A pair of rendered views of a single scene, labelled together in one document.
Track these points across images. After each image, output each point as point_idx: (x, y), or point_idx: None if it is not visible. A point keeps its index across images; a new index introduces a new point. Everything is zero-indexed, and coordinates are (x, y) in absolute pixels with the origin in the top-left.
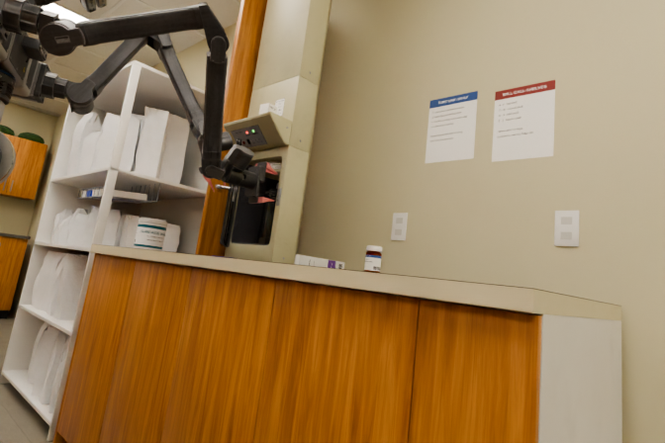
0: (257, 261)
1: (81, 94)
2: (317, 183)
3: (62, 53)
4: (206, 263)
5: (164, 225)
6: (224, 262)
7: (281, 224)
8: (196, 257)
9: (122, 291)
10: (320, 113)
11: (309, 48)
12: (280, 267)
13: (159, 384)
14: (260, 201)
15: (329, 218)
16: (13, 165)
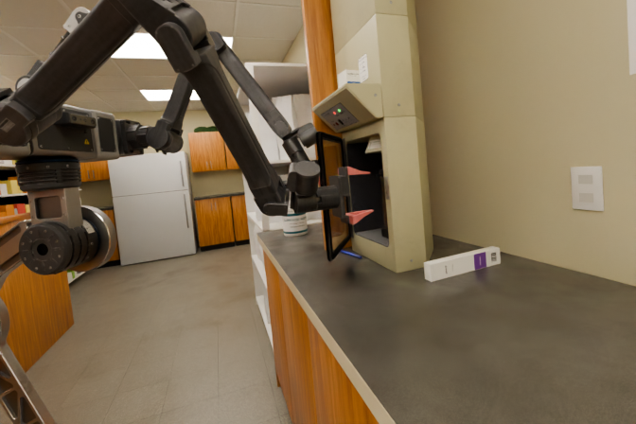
0: (346, 358)
1: (158, 138)
2: (442, 133)
3: (22, 141)
4: (307, 310)
5: None
6: (318, 324)
7: (398, 221)
8: (299, 295)
9: (276, 284)
10: (427, 44)
11: None
12: (375, 402)
13: (309, 404)
14: (352, 222)
15: (466, 175)
16: (113, 238)
